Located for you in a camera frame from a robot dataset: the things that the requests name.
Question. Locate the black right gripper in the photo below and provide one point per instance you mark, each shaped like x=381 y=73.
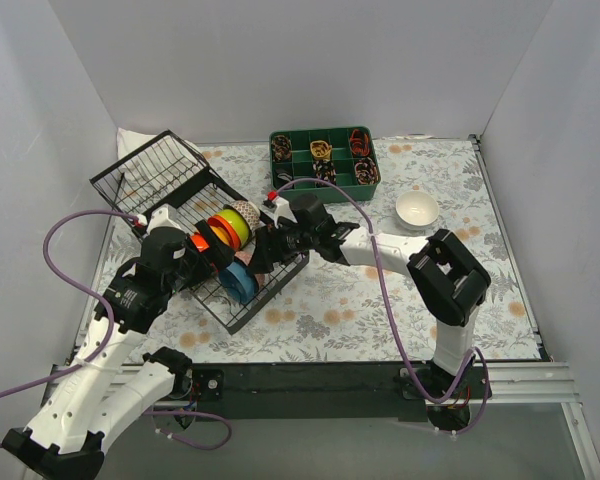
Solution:
x=266 y=248

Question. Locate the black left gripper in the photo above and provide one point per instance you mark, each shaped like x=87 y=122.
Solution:
x=212 y=250

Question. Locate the red floral patterned bowl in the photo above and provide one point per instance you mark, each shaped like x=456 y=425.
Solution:
x=258 y=265

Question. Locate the blue bowl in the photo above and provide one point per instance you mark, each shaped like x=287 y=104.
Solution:
x=239 y=282

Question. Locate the brown lattice patterned bowl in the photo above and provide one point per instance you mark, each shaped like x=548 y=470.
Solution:
x=248 y=211

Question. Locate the white bowl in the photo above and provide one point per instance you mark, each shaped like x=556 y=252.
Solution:
x=416 y=210

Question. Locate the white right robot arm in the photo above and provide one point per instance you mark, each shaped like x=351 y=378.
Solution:
x=450 y=280

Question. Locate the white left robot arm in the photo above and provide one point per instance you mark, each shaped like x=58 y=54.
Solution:
x=71 y=434

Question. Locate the orange bowl behind lime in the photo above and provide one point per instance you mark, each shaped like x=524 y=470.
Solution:
x=219 y=222

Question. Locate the yellow orange bowl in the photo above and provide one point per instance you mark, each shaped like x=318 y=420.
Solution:
x=222 y=235

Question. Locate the red orange bowl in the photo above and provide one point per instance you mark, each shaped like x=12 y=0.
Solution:
x=199 y=242

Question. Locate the lime green bowl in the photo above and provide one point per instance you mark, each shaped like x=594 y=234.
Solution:
x=238 y=223

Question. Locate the grey white item in tray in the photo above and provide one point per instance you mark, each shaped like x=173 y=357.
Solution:
x=282 y=177

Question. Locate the brown spotted rolled band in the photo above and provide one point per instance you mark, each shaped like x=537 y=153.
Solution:
x=281 y=148

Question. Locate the white cloth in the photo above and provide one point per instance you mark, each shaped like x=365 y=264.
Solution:
x=146 y=154

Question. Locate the yellow rolled band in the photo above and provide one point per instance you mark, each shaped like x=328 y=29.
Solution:
x=320 y=149

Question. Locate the green compartment tray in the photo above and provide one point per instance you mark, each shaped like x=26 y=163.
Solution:
x=303 y=175

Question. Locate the pink floral rolled band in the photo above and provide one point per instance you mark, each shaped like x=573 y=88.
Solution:
x=366 y=171

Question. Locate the orange black rolled band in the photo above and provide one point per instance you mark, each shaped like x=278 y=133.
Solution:
x=360 y=143

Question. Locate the black base bar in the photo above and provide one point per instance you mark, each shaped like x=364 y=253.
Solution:
x=310 y=390

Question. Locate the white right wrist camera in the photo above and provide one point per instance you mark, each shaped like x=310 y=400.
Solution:
x=279 y=209

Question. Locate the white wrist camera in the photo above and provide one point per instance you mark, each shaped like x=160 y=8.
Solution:
x=164 y=216
x=279 y=209

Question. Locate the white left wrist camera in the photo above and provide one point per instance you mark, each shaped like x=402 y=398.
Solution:
x=164 y=216

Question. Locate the black wire dish rack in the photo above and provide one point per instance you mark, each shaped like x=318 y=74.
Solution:
x=196 y=194

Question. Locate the aluminium frame rail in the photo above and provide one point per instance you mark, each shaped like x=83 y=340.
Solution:
x=509 y=420

